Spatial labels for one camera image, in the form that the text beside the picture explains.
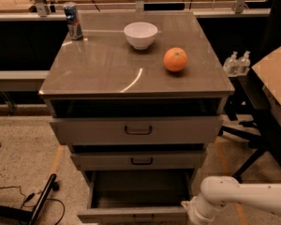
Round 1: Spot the grey drawer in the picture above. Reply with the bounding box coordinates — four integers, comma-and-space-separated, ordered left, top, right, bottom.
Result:
50, 116, 223, 145
78, 169, 194, 224
71, 151, 207, 171

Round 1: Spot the wooden side table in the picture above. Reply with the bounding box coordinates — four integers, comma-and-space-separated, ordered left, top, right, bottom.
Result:
252, 46, 281, 127

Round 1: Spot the white ceramic bowl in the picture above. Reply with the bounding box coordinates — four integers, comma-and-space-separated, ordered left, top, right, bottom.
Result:
124, 22, 158, 50

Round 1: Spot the orange fruit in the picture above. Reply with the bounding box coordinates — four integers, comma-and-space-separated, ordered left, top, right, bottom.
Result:
163, 47, 188, 72

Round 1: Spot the left clear sanitizer bottle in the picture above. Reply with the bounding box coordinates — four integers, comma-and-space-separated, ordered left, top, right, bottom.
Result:
223, 52, 237, 75

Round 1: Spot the blue silver drink can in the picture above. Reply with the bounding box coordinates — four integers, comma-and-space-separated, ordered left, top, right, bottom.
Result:
63, 2, 83, 40

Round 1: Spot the black office chair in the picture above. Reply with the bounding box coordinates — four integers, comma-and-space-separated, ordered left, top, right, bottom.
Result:
220, 0, 281, 182

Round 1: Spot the clear sanitizer bottle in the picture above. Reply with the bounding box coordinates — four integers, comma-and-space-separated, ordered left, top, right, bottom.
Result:
237, 51, 250, 74
223, 52, 237, 75

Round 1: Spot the metal bench rail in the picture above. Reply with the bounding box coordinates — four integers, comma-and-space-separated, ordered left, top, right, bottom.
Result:
0, 70, 49, 92

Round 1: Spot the right clear sanitizer bottle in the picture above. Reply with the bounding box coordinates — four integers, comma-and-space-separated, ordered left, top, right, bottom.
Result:
237, 51, 250, 74

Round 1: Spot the grey drawer cabinet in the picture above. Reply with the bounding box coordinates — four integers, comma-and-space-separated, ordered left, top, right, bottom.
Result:
37, 10, 236, 186

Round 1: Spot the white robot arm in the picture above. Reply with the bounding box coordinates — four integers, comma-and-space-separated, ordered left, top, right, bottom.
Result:
181, 176, 281, 225

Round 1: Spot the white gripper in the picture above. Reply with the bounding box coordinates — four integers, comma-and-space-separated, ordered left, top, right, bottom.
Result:
181, 200, 214, 225

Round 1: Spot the black stand leg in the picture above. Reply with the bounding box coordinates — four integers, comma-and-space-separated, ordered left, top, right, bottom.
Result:
0, 173, 57, 225

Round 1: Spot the black floor cable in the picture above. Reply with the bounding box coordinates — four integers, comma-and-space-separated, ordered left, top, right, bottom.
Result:
0, 128, 66, 225

